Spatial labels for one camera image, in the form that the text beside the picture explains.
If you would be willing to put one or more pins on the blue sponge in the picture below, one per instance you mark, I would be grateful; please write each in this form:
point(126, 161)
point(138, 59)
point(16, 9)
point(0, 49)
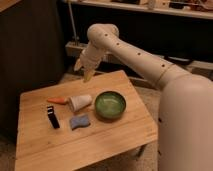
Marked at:
point(79, 121)

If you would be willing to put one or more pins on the white ceramic cup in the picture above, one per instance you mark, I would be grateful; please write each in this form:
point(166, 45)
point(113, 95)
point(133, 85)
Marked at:
point(76, 103)

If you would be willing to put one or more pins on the wooden table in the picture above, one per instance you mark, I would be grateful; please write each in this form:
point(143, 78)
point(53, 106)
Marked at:
point(40, 147)

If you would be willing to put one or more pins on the grey metal shelf beam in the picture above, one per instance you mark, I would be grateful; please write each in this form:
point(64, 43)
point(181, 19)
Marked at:
point(196, 67)

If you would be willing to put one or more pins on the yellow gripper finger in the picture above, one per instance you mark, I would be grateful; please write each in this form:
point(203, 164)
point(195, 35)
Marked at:
point(78, 65)
point(88, 74)

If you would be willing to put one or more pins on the metal vertical pole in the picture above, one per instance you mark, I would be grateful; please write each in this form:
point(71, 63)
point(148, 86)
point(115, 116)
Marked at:
point(76, 38)

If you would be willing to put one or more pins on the upper wall shelf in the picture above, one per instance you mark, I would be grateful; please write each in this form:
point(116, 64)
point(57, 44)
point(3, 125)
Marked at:
point(142, 8)

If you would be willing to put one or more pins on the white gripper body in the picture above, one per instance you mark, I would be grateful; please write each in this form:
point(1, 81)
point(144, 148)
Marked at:
point(91, 56)

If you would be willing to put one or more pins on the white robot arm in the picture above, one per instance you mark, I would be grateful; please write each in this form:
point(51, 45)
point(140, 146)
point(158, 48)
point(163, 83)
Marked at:
point(185, 127)

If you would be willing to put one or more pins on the green ceramic bowl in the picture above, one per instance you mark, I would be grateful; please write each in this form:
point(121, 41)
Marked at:
point(110, 105)

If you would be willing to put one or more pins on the orange toy carrot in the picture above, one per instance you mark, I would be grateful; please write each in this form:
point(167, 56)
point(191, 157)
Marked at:
point(58, 100)

